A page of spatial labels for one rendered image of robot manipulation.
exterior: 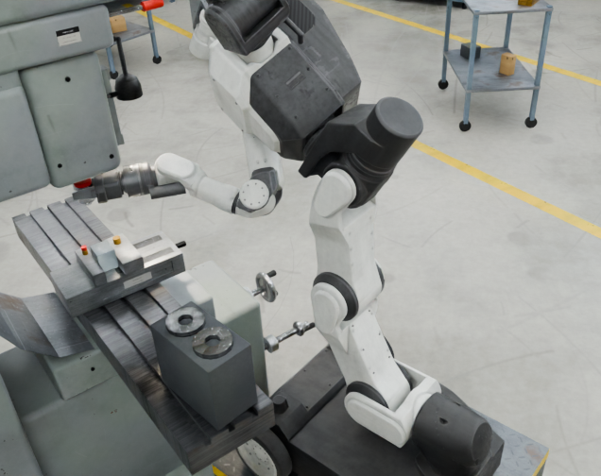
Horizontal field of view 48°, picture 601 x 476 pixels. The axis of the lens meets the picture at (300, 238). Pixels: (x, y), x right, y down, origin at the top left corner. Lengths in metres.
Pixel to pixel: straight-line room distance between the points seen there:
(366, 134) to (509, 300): 2.09
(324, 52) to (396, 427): 0.97
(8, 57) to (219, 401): 0.87
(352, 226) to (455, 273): 1.95
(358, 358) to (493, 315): 1.54
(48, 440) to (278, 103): 1.17
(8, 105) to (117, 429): 1.05
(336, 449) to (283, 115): 0.96
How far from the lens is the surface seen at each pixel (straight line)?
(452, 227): 3.88
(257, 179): 1.78
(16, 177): 1.71
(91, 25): 1.66
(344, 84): 1.58
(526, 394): 2.99
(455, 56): 5.41
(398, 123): 1.44
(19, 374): 2.18
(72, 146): 1.75
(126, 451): 2.30
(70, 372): 1.99
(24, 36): 1.62
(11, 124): 1.66
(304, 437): 2.03
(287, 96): 1.54
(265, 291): 2.43
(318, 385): 2.13
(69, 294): 1.96
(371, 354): 1.88
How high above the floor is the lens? 2.15
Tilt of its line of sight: 35 degrees down
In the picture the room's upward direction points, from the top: 3 degrees counter-clockwise
